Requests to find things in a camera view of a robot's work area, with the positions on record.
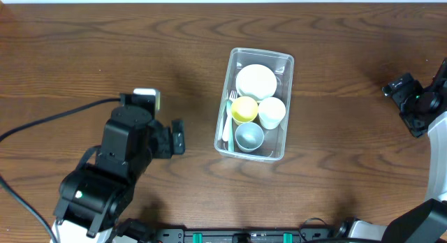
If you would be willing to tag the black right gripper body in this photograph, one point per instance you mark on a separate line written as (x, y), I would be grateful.
(398, 88)

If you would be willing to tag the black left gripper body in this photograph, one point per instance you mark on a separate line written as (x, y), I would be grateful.
(176, 137)

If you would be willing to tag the mint green plastic spoon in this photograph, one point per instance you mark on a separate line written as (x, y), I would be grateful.
(230, 138)

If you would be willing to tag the white plastic fork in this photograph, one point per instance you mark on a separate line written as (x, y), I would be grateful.
(232, 96)

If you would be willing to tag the yellow plastic cup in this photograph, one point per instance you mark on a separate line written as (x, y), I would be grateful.
(244, 109)

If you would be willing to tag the grey plastic cup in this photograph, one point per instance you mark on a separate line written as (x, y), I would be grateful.
(249, 136)

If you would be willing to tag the grey plastic bowl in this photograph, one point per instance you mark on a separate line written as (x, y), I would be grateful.
(256, 101)

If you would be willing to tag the white plastic bowl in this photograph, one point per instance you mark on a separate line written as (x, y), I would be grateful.
(256, 81)

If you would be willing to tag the white plastic cup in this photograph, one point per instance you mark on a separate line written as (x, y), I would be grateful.
(271, 111)

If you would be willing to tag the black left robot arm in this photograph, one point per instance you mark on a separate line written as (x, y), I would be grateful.
(102, 186)

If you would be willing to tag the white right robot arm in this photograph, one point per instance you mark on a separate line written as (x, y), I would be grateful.
(426, 222)

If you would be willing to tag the clear plastic container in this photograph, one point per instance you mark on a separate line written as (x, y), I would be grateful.
(281, 64)

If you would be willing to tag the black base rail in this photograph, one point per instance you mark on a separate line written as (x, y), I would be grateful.
(133, 230)

